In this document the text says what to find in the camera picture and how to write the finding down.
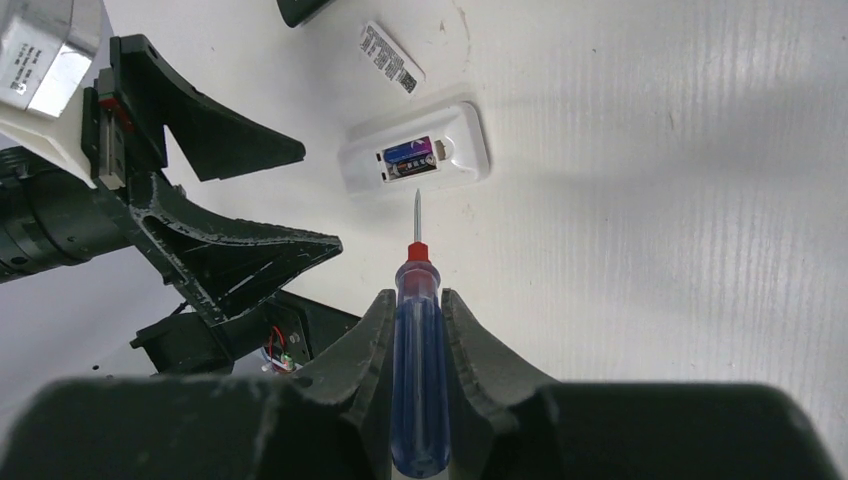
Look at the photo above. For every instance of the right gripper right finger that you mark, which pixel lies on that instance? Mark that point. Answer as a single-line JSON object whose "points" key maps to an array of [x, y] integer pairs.
{"points": [[487, 383]]}

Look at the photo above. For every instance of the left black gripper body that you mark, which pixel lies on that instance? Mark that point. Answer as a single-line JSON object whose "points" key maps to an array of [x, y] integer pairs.
{"points": [[65, 182]]}

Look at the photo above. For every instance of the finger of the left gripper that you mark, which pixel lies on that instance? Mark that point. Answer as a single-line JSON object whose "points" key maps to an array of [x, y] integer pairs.
{"points": [[149, 97], [225, 268]]}

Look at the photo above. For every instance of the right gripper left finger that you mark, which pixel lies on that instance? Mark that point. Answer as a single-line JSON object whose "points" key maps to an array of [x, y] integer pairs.
{"points": [[343, 399]]}

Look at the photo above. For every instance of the blue red screwdriver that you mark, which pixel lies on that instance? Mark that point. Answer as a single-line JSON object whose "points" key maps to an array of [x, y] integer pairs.
{"points": [[419, 433]]}

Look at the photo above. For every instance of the black battery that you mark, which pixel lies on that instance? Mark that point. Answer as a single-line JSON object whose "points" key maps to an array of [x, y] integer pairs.
{"points": [[411, 168]]}

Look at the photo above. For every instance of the white remote control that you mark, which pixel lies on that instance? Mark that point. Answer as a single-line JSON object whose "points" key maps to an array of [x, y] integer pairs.
{"points": [[438, 149]]}

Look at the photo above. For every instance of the white battery cover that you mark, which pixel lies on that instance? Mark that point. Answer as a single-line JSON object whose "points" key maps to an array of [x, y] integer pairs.
{"points": [[390, 60]]}

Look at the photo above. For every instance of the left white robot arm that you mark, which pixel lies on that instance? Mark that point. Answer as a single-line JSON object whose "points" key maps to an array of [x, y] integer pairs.
{"points": [[47, 51]]}

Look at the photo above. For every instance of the black remote control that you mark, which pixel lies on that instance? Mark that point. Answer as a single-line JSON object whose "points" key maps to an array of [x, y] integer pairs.
{"points": [[296, 12]]}

